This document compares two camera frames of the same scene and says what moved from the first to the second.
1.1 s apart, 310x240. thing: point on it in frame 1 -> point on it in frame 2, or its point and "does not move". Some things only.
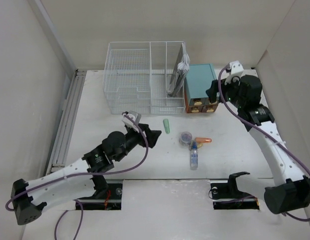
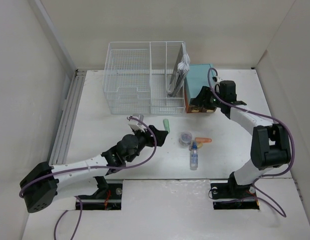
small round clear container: [185, 139] does not move
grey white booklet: [180, 72] does not move
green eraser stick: [167, 126] does not move
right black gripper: [211, 92] -> [205, 92]
